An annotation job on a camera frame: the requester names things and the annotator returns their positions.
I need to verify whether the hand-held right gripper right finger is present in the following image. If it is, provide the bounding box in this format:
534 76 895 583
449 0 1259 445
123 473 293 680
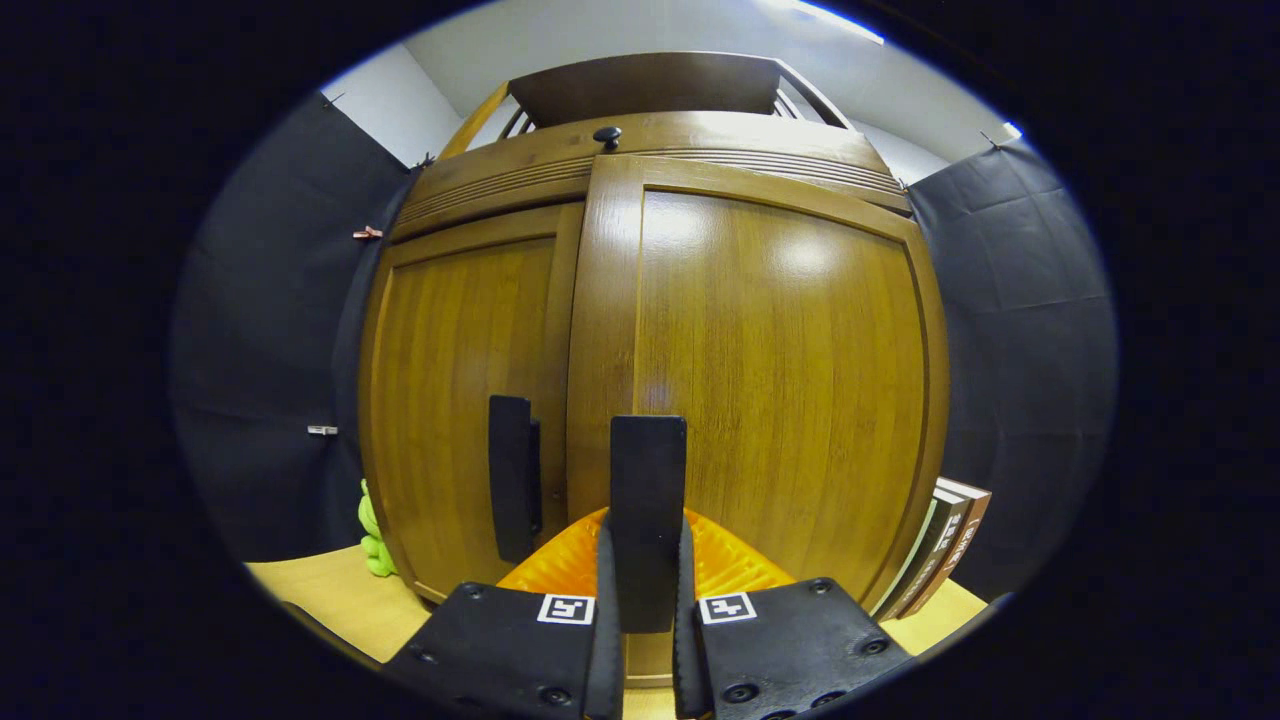
672 508 917 720

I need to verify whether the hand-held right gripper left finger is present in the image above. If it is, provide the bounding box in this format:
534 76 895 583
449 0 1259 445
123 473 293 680
380 505 627 720

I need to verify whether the wooden cabinet door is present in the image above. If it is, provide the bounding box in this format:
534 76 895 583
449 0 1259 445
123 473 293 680
565 153 952 691
358 200 586 607

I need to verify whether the wooden double-door shoe cabinet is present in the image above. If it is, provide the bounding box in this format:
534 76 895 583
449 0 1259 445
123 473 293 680
356 50 953 693

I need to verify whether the grey spine book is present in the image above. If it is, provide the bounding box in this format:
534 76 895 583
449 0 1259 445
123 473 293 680
870 488 947 617

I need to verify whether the green toy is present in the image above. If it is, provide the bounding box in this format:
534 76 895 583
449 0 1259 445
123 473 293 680
357 478 400 580

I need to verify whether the dark spine book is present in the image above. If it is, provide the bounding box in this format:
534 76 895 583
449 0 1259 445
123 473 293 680
893 485 972 620

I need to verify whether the brown spine book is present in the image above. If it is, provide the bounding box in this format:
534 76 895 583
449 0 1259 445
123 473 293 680
905 477 994 620

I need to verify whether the black backdrop cloth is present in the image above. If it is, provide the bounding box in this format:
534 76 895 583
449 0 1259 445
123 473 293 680
168 88 1118 603

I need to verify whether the wooden drawer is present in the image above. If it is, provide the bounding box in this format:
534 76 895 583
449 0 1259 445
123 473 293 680
390 110 914 243

